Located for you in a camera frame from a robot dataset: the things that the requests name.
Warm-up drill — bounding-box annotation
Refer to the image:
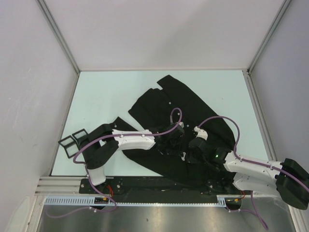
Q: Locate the black button-up shirt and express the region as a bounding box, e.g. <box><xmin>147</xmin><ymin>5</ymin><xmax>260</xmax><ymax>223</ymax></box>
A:
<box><xmin>124</xmin><ymin>75</ymin><xmax>235</xmax><ymax>181</ymax></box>

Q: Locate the pink red round brooch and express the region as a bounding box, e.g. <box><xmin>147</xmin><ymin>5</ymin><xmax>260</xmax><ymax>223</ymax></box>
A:
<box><xmin>181</xmin><ymin>152</ymin><xmax>186</xmax><ymax>161</ymax></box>

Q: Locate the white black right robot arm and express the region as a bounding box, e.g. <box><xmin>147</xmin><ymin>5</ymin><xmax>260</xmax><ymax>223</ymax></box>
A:
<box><xmin>185</xmin><ymin>137</ymin><xmax>309</xmax><ymax>210</ymax></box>

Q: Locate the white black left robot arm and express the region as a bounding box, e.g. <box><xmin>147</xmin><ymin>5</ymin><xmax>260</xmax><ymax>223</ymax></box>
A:
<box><xmin>78</xmin><ymin>122</ymin><xmax>184</xmax><ymax>193</ymax></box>

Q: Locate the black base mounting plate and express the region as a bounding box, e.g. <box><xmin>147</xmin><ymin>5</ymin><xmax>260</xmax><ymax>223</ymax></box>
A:
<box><xmin>79</xmin><ymin>175</ymin><xmax>244</xmax><ymax>195</ymax></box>

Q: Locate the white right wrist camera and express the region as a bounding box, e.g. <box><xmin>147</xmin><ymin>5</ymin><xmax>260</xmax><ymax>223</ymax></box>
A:
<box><xmin>194</xmin><ymin>126</ymin><xmax>208</xmax><ymax>141</ymax></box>

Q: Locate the white slotted cable duct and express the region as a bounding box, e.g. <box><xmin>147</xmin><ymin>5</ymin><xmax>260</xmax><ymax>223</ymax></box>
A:
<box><xmin>44</xmin><ymin>196</ymin><xmax>226</xmax><ymax>207</ymax></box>

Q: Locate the black square frame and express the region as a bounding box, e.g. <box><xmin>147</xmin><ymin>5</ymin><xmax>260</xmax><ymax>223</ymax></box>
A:
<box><xmin>72</xmin><ymin>129</ymin><xmax>88</xmax><ymax>146</ymax></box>
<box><xmin>58</xmin><ymin>135</ymin><xmax>79</xmax><ymax>159</ymax></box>

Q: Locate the aluminium frame rail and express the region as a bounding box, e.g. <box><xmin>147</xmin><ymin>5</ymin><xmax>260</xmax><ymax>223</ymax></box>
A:
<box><xmin>35</xmin><ymin>176</ymin><xmax>82</xmax><ymax>196</ymax></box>

